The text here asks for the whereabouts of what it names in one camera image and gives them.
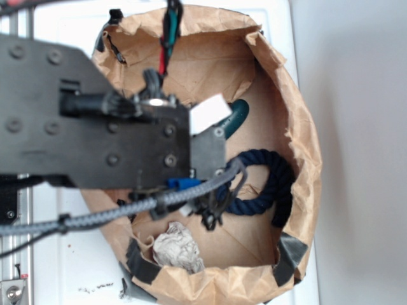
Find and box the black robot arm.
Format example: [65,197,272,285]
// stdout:
[1,35,226,189]

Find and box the grey braided cable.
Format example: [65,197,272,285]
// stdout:
[0,158,242,236]

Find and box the brown paper bag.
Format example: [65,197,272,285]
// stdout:
[101,5,322,304]

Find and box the crumpled white cloth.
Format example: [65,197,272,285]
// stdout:
[153,222,205,274]

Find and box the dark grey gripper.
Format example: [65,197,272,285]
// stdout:
[190,126,226,179]

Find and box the red green black wire bundle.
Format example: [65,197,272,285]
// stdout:
[157,0,184,77]

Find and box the white block on gripper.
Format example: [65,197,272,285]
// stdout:
[189,93,232,136]

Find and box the dark green plastic capsule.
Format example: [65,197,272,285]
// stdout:
[219,99,249,139]

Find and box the navy blue rope ring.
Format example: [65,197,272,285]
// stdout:
[216,149,295,229]

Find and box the black bracket on rail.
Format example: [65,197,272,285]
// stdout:
[0,175,19,225]

